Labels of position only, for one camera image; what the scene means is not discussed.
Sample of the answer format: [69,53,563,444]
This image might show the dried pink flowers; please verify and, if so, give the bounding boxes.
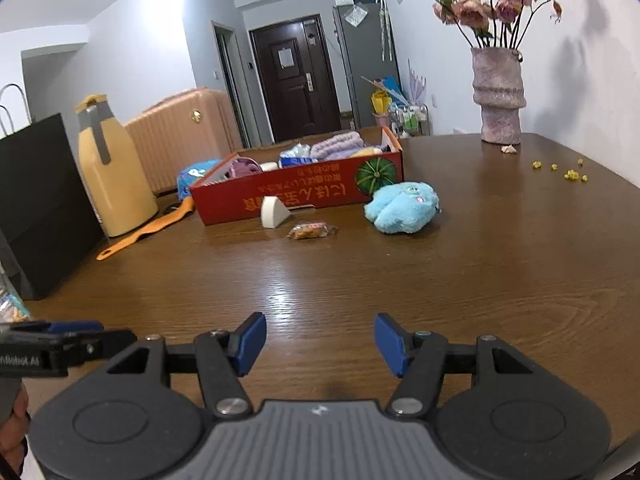
[374,0,563,51]

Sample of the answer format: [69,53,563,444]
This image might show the light blue plush toy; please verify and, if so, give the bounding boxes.
[364,181,442,235]

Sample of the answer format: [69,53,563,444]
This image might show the blue wet wipes pack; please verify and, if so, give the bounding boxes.
[176,159,223,200]

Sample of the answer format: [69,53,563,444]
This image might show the blue tissue pack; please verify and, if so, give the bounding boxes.
[278,143,319,167]

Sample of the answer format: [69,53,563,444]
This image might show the storage cart with bottles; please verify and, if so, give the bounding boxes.
[387,102,432,138]

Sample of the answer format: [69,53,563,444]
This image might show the red cardboard box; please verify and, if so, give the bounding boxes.
[190,126,405,226]

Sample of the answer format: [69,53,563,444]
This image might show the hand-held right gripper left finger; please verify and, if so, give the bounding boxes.
[106,311,267,418]

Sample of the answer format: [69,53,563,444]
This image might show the dark brown door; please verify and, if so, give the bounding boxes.
[249,15,342,143]

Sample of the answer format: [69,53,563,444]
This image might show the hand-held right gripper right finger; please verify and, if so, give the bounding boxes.
[374,312,533,418]

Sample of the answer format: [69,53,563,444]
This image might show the yellow bag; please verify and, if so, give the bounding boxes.
[370,89,393,116]

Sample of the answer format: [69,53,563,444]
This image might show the pink ribbed suitcase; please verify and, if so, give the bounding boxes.
[122,87,244,196]

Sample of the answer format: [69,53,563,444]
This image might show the purple satin bonnet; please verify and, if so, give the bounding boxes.
[227,157,261,179]

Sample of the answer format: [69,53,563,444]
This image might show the person's left hand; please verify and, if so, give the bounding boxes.
[0,385,32,461]

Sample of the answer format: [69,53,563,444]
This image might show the orange plastic shoehorn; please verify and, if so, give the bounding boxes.
[96,197,195,261]

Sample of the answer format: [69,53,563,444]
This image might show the wrapped snack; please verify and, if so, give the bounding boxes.
[286,221,339,241]

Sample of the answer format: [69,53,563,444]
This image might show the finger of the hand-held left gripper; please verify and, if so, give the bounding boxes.
[62,329,137,367]
[7,320,106,336]

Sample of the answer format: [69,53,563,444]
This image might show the grey refrigerator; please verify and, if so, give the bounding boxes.
[332,2,401,131]

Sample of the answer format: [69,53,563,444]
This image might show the white wedge sponge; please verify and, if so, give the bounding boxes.
[260,196,292,230]

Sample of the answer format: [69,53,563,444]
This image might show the black paper bag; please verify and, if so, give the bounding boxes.
[0,84,107,301]

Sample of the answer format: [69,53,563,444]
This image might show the pink textured vase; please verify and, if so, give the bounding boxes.
[471,46,527,145]

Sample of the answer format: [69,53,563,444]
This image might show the lilac folded umbrella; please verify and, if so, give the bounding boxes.
[407,59,428,106]

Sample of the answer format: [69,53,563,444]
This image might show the lilac fluffy towel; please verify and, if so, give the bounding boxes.
[310,131,363,158]

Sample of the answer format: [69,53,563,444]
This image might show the beige thermos jug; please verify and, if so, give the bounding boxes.
[75,94,160,238]

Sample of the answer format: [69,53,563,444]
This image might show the scattered yellow crumbs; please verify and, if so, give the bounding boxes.
[531,158,590,183]

